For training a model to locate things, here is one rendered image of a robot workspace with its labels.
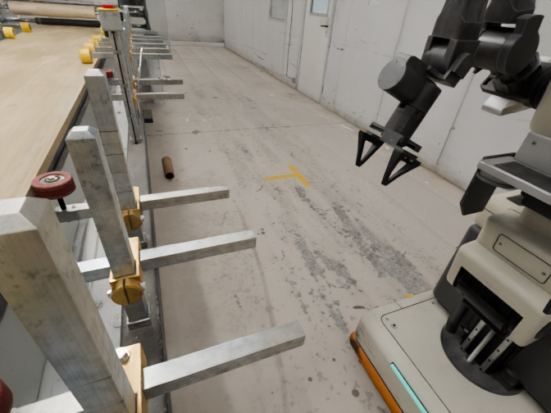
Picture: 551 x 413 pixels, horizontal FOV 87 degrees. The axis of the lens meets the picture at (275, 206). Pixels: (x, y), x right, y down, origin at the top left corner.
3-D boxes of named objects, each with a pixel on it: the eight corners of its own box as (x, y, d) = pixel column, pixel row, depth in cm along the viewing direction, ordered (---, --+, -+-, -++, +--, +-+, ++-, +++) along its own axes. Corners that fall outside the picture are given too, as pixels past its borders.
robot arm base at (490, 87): (565, 70, 60) (508, 59, 69) (561, 41, 55) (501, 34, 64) (529, 105, 62) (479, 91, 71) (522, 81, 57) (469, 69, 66)
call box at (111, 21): (124, 32, 116) (119, 8, 112) (123, 34, 111) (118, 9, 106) (103, 31, 114) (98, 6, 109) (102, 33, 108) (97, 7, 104)
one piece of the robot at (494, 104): (509, 102, 73) (531, 52, 66) (530, 109, 69) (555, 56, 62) (480, 110, 70) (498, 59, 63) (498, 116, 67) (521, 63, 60)
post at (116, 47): (141, 139, 140) (120, 29, 114) (141, 143, 136) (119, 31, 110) (131, 140, 138) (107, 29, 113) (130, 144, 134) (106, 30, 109)
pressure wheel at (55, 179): (61, 230, 70) (43, 189, 63) (40, 220, 73) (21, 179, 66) (93, 214, 76) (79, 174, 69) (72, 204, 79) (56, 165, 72)
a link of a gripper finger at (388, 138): (379, 185, 57) (408, 142, 54) (358, 170, 62) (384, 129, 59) (400, 194, 60) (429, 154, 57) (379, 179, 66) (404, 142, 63)
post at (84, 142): (152, 325, 68) (96, 123, 41) (153, 338, 65) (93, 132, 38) (136, 329, 67) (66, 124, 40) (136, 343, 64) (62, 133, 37)
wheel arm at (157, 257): (252, 241, 70) (252, 227, 68) (256, 250, 68) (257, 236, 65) (32, 285, 56) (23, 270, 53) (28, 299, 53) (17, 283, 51)
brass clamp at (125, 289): (145, 252, 65) (141, 235, 62) (147, 301, 55) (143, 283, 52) (114, 258, 63) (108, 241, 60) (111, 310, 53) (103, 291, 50)
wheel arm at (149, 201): (226, 194, 90) (226, 183, 88) (229, 200, 88) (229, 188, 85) (61, 218, 76) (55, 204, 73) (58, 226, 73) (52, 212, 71)
